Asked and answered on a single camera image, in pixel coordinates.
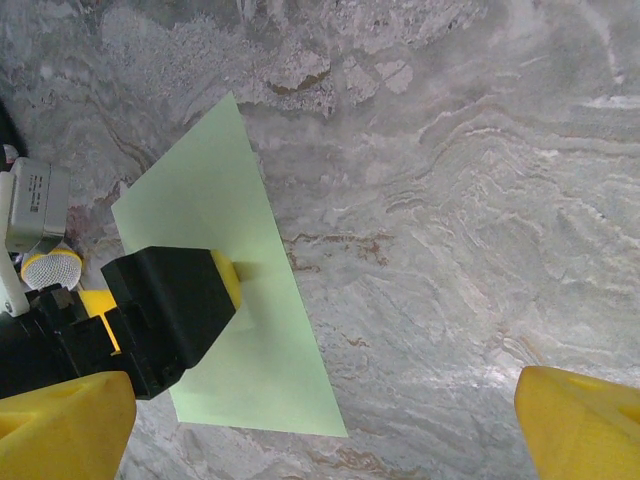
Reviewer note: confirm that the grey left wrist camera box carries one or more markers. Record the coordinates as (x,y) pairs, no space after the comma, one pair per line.
(37,205)

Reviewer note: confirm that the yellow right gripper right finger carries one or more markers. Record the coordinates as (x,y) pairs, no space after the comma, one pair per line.
(585,430)

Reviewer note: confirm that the light green paper sheet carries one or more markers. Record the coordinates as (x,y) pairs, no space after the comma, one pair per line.
(210,200)

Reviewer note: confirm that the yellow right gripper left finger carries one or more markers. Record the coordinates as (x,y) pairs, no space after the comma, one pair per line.
(55,430)

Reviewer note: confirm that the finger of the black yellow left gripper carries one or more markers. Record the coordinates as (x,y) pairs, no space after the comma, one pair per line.
(97,302)
(175,305)

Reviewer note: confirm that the pink marker pen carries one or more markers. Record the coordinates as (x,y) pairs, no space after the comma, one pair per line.
(52,270)

